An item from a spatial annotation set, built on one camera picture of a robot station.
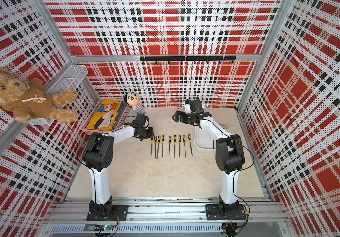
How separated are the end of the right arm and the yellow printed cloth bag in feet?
1.54

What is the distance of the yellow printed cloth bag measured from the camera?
1.03m

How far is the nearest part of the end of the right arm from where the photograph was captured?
718mm
